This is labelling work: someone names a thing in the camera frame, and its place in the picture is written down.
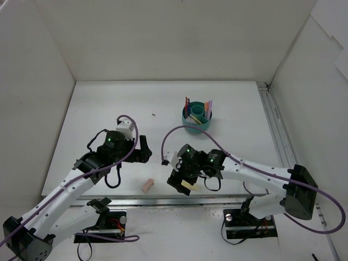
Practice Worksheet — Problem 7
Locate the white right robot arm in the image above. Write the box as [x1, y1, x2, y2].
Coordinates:
[162, 144, 318, 224]

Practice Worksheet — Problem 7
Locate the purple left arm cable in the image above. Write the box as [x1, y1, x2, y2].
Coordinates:
[0, 115, 141, 261]

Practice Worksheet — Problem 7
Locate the red ballpoint pen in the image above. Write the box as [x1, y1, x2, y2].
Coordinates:
[184, 97, 190, 118]

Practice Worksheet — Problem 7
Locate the teal round desk organizer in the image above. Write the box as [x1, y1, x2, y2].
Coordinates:
[182, 99, 213, 131]

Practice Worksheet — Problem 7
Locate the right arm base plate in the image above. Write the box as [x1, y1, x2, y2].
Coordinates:
[221, 209, 278, 245]

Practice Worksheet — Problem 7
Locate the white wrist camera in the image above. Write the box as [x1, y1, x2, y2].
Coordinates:
[116, 119, 134, 140]
[161, 150, 182, 172]

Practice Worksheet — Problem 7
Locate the pink eraser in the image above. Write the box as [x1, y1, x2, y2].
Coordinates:
[141, 178, 154, 193]

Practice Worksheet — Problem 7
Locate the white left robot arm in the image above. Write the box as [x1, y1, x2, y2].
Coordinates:
[1, 130, 152, 260]

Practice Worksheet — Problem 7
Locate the orange capped marker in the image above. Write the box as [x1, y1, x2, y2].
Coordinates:
[204, 102, 209, 119]

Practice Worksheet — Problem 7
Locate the pink highlighter block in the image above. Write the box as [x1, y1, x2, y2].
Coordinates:
[207, 100, 213, 120]

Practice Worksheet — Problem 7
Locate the yellow highlighter block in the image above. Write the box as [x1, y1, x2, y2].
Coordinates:
[181, 181, 201, 191]

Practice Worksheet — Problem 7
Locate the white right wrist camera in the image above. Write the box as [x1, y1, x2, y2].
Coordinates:
[161, 150, 182, 172]

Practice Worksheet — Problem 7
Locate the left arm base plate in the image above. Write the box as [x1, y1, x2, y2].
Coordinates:
[73, 210, 127, 244]

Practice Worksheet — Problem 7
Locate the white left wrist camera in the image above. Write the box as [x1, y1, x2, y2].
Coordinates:
[116, 119, 134, 140]

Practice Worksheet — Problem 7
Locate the aluminium rail frame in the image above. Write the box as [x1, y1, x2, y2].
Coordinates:
[40, 80, 310, 210]

